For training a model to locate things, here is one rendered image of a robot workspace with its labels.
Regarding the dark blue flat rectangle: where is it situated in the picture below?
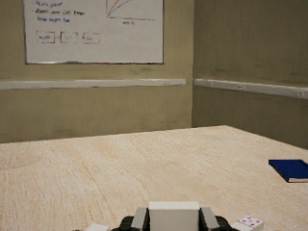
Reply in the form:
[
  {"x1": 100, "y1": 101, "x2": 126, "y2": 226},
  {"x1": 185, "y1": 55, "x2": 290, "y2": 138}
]
[{"x1": 269, "y1": 159, "x2": 308, "y2": 183}]

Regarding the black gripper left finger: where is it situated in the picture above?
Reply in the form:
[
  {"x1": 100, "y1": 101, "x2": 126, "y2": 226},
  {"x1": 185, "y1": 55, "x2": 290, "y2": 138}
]
[{"x1": 111, "y1": 207, "x2": 150, "y2": 231}]

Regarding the white domino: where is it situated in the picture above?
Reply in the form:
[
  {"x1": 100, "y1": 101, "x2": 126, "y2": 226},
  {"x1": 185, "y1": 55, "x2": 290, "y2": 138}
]
[
  {"x1": 230, "y1": 216, "x2": 264, "y2": 231},
  {"x1": 85, "y1": 223, "x2": 110, "y2": 231},
  {"x1": 148, "y1": 201, "x2": 199, "y2": 231}
]

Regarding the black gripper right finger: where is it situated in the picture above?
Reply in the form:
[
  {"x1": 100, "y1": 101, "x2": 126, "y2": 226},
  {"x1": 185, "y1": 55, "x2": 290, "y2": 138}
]
[{"x1": 198, "y1": 207, "x2": 241, "y2": 231}]

